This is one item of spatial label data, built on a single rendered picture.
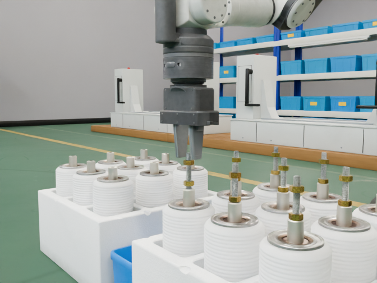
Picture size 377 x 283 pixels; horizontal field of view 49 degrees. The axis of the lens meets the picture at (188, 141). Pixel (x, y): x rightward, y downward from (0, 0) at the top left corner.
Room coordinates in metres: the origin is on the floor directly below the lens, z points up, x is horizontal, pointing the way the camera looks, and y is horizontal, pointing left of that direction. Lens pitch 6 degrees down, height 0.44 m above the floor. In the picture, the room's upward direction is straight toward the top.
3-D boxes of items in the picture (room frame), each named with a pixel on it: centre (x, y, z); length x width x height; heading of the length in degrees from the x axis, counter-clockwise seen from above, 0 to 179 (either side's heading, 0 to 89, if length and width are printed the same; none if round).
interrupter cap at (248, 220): (0.63, -0.07, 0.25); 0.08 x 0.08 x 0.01
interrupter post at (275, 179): (0.87, -0.19, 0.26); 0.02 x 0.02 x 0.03
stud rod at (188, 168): (0.73, 0.00, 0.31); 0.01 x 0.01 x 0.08
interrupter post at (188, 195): (0.73, 0.00, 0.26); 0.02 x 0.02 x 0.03
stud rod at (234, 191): (0.63, -0.07, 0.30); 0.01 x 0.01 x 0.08
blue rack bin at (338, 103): (5.78, -2.29, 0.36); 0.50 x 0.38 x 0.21; 130
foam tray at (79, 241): (1.13, 0.16, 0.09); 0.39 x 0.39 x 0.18; 38
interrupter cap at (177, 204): (0.73, 0.00, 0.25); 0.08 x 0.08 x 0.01
